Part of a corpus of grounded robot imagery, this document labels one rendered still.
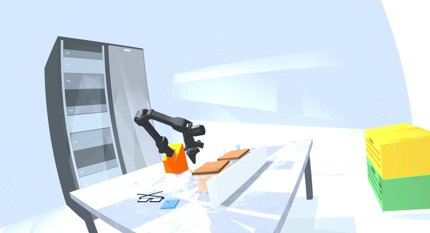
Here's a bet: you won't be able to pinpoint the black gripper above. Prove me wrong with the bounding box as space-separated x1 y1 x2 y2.
184 137 200 164

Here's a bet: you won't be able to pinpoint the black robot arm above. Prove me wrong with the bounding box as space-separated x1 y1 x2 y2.
134 109 205 157

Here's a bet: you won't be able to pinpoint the black thin-framed glasses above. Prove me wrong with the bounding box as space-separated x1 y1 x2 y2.
137 193 164 202

